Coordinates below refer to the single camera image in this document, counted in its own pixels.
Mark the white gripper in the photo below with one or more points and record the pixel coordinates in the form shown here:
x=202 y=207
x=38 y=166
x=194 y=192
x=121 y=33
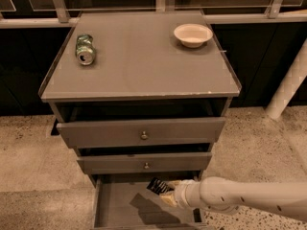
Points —
x=181 y=193

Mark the black rxbar chocolate bar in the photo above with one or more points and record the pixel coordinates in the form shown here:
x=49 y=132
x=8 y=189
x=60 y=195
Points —
x=158 y=186

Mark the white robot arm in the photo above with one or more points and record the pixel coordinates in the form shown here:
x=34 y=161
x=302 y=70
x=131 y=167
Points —
x=254 y=165

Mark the grey middle drawer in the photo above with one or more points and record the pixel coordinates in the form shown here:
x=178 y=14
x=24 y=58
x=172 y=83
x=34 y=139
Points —
x=159 y=162

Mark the grey drawer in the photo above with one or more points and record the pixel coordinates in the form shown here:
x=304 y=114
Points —
x=123 y=202
x=159 y=162
x=99 y=134

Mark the grey bottom drawer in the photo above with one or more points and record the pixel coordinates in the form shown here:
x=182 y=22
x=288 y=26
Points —
x=123 y=202

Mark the brass top drawer knob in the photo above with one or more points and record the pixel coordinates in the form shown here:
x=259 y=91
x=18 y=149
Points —
x=144 y=135

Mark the grey top drawer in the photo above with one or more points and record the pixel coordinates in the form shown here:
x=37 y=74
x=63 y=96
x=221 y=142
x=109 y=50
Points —
x=99 y=134

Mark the grey drawer cabinet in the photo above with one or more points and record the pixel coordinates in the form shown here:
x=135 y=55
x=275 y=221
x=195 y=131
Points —
x=140 y=72

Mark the white paper bowl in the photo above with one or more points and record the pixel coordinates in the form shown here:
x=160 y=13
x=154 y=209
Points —
x=193 y=35

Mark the crushed green soda can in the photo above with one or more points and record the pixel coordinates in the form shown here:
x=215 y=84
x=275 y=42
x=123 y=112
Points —
x=85 y=51

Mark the metal railing frame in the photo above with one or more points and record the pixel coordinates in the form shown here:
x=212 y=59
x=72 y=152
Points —
x=66 y=13

